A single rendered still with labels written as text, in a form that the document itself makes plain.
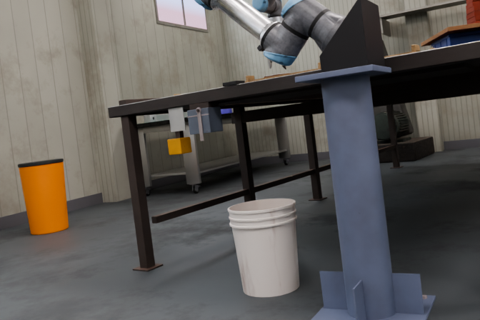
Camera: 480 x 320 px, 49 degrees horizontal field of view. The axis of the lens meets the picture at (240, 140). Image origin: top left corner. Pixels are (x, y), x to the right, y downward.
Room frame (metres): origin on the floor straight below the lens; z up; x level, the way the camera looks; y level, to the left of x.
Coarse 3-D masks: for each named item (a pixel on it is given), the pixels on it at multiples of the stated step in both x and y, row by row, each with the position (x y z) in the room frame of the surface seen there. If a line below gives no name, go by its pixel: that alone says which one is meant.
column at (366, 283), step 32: (352, 96) 1.77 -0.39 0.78; (352, 128) 1.77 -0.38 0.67; (352, 160) 1.78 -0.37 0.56; (352, 192) 1.78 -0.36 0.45; (352, 224) 1.79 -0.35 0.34; (384, 224) 1.80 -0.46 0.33; (352, 256) 1.80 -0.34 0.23; (384, 256) 1.79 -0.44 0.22; (352, 288) 1.81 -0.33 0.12; (384, 288) 1.78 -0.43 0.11; (416, 288) 1.78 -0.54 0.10
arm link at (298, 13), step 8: (296, 0) 1.87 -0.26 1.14; (304, 0) 1.87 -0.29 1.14; (312, 0) 1.88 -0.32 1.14; (288, 8) 1.88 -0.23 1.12; (296, 8) 1.87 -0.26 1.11; (304, 8) 1.86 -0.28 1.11; (312, 8) 1.85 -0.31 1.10; (320, 8) 1.85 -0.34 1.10; (288, 16) 1.90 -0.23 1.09; (296, 16) 1.87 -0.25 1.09; (304, 16) 1.86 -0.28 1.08; (312, 16) 1.84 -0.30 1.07; (288, 24) 1.89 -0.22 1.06; (296, 24) 1.88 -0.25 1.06; (304, 24) 1.86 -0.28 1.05; (296, 32) 1.89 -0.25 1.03; (304, 32) 1.89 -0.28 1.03
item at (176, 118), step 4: (172, 108) 2.66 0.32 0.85; (176, 108) 2.65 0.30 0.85; (180, 108) 2.63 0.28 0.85; (172, 112) 2.67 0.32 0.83; (176, 112) 2.65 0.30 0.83; (180, 112) 2.63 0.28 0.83; (172, 116) 2.67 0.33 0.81; (176, 116) 2.65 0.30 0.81; (180, 116) 2.64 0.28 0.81; (172, 120) 2.67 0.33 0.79; (176, 120) 2.65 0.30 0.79; (180, 120) 2.64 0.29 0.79; (172, 124) 2.67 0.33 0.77; (176, 124) 2.66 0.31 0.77; (180, 124) 2.64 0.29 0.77; (184, 124) 2.62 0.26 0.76; (172, 128) 2.67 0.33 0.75; (176, 128) 2.66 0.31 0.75; (180, 128) 2.64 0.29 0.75; (184, 128) 2.63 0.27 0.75
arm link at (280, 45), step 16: (208, 0) 2.07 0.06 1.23; (224, 0) 2.04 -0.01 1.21; (240, 0) 2.03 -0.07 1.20; (240, 16) 2.01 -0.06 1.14; (256, 16) 1.99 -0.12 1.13; (256, 32) 1.98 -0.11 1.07; (272, 32) 1.93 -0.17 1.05; (288, 32) 1.89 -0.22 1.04; (272, 48) 1.93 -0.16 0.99; (288, 48) 1.91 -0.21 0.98; (288, 64) 1.95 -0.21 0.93
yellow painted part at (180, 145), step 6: (180, 132) 2.67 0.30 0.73; (180, 138) 2.62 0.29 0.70; (186, 138) 2.66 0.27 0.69; (168, 144) 2.66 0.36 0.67; (174, 144) 2.64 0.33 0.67; (180, 144) 2.62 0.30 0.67; (186, 144) 2.65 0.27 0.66; (174, 150) 2.64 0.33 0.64; (180, 150) 2.62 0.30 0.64; (186, 150) 2.65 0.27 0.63
